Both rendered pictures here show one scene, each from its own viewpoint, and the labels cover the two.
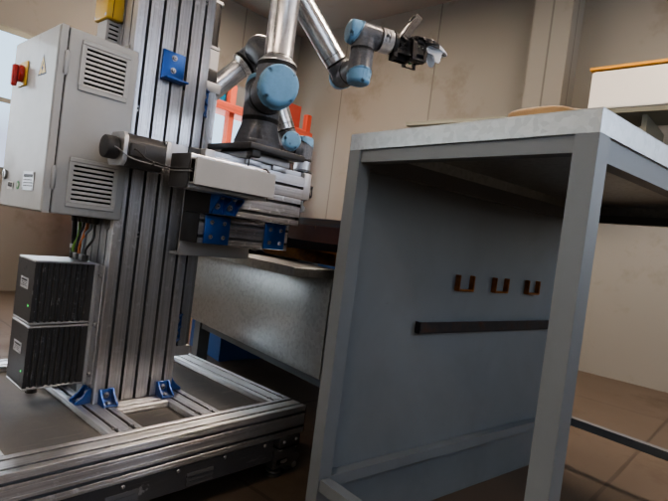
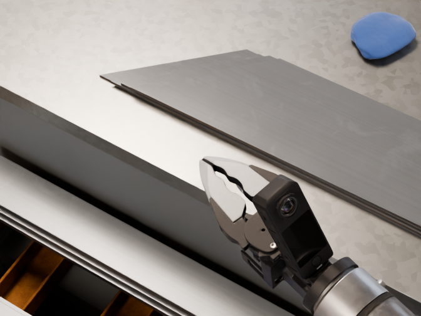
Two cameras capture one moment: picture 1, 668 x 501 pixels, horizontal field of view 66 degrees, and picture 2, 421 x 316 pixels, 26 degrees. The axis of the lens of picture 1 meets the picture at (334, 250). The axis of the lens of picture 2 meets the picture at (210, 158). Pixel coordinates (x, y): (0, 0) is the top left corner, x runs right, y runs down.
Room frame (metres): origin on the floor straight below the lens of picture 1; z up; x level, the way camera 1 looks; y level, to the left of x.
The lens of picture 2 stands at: (1.93, 0.27, 2.31)
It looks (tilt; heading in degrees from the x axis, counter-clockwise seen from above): 55 degrees down; 251
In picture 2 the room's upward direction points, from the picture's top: straight up
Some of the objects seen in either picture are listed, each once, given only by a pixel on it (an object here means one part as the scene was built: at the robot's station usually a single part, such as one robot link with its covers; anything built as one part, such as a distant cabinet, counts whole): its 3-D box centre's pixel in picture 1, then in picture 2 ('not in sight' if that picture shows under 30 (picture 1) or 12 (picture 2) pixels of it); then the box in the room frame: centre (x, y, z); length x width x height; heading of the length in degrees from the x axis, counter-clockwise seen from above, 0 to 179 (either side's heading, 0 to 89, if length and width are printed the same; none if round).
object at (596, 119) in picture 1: (589, 185); (284, 75); (1.46, -0.70, 1.03); 1.30 x 0.60 x 0.04; 130
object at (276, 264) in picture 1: (226, 252); not in sight; (2.20, 0.46, 0.66); 1.30 x 0.20 x 0.03; 40
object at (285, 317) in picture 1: (237, 296); not in sight; (2.25, 0.40, 0.47); 1.30 x 0.04 x 0.35; 40
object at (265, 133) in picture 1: (258, 134); not in sight; (1.65, 0.29, 1.09); 0.15 x 0.15 x 0.10
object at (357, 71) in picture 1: (357, 68); not in sight; (1.64, 0.00, 1.34); 0.11 x 0.08 x 0.11; 23
